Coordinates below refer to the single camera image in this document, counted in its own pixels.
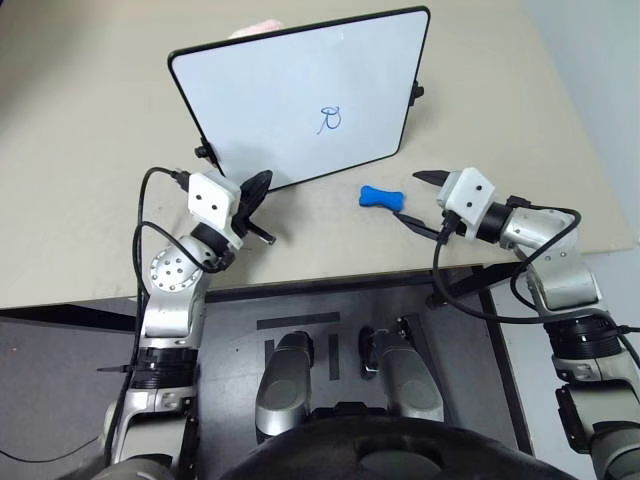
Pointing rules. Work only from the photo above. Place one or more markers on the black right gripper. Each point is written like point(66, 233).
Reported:
point(448, 223)

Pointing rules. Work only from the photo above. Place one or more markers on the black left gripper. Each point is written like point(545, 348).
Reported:
point(246, 210)

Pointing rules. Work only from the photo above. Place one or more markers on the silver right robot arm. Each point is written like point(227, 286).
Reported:
point(565, 280)

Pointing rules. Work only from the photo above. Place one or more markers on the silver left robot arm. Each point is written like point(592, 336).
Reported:
point(170, 310)

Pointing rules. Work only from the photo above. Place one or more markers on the blue bone-shaped eraser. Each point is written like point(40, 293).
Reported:
point(381, 197)

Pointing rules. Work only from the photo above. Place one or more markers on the bare person hand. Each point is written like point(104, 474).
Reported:
point(257, 26)

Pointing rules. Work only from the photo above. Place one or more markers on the black whiteboard stand knob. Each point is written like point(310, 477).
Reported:
point(204, 152)
point(416, 92)

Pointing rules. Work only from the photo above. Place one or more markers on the grey metal floor platform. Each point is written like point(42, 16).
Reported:
point(235, 340)

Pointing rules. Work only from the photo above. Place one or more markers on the silver robot left leg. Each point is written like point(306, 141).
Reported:
point(285, 380)

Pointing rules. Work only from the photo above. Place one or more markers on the silver robot leg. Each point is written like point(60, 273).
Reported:
point(285, 380)
point(410, 375)

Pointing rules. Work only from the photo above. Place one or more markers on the silver robot right leg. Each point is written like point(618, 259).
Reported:
point(410, 375)

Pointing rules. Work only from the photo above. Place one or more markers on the black zip tie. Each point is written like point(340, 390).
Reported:
point(115, 369)

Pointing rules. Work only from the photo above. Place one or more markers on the dark rounded robot torso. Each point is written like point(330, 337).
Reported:
point(400, 455)

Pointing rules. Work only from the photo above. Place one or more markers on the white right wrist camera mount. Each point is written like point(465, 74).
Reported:
point(467, 192)

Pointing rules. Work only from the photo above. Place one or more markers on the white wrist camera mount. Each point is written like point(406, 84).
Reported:
point(212, 197)
point(467, 192)

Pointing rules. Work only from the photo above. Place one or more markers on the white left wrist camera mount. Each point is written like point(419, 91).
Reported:
point(212, 197)

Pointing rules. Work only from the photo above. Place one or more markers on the white board with black frame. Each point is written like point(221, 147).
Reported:
point(300, 75)

